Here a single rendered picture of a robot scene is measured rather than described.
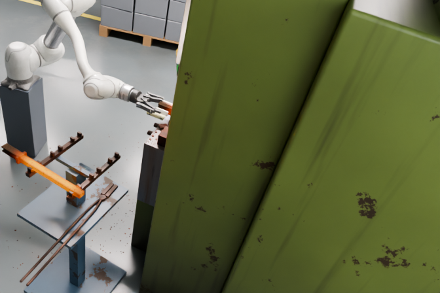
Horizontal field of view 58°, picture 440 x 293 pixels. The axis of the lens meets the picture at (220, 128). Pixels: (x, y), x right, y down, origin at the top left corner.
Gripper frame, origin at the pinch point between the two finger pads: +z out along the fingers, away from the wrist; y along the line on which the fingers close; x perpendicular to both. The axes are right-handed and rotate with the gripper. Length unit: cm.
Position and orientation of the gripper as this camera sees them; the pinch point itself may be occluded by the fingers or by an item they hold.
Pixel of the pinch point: (165, 108)
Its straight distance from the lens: 213.6
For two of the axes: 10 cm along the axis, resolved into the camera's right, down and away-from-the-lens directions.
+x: 2.1, -7.5, -6.2
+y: -3.2, 5.4, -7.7
